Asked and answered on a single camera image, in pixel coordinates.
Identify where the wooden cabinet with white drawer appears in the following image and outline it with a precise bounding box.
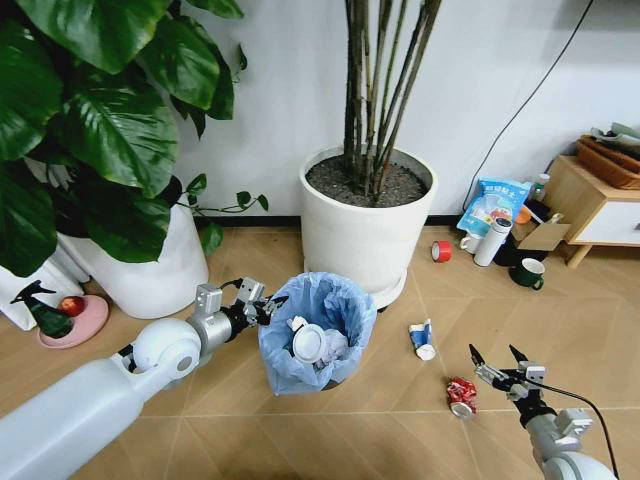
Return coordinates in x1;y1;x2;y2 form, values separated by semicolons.
541;154;640;269

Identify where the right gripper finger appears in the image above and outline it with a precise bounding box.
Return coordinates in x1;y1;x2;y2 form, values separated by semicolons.
468;343;517;394
508;344;539;382

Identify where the crumpled white paper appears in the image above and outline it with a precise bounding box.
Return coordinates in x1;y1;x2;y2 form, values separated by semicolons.
319;329;352;362

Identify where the large white round plant pot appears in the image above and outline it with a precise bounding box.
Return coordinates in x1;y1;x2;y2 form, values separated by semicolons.
298;145;440;301

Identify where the pale green cloth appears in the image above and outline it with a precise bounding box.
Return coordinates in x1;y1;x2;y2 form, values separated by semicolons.
589;121;640;152

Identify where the trash bin with blue bag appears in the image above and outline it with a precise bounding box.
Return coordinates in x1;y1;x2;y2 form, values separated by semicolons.
256;271;379;398

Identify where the crushed red can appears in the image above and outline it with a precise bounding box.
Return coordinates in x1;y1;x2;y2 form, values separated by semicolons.
445;376;478;419

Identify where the white thermos bottle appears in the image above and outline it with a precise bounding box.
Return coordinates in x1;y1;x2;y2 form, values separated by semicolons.
473;217;513;268

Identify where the pink plate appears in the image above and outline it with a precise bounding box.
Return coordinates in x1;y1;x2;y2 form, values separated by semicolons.
38;294;111;350

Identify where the black spray bottle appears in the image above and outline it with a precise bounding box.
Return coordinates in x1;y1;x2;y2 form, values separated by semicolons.
9;279;76;339

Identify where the dark green mug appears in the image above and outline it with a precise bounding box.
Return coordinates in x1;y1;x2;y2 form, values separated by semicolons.
508;257;547;292

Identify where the red apple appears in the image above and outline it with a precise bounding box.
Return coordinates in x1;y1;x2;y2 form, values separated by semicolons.
59;295;87;318

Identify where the thin-stemmed tall plant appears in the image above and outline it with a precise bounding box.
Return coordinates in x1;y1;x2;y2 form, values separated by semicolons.
341;0;444;209

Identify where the brown cardboard box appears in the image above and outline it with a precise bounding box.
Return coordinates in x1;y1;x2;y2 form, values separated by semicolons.
509;211;573;252

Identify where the large-leaf green plant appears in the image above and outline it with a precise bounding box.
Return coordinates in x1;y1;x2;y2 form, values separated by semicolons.
0;0;271;279

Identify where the blue snack bag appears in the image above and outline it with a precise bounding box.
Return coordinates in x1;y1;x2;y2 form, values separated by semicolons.
455;178;533;239

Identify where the black wall cable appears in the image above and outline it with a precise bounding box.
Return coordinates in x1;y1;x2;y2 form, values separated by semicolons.
471;0;596;212

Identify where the small bottle with green label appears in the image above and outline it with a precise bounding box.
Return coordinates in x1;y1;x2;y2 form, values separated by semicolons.
528;172;552;204

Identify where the white plastic cup lid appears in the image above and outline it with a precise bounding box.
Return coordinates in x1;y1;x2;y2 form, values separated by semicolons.
291;323;327;363

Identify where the brown wicker basket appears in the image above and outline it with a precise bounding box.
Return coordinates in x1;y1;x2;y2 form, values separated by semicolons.
574;133;640;191

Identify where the white pot saucer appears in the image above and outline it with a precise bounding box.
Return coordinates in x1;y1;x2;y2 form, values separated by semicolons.
301;257;409;315

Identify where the white tapered plant pot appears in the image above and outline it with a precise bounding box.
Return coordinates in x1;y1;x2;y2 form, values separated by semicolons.
53;191;211;321

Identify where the crushed blue white carton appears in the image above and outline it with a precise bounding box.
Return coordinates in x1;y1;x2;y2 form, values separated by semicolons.
408;317;436;362

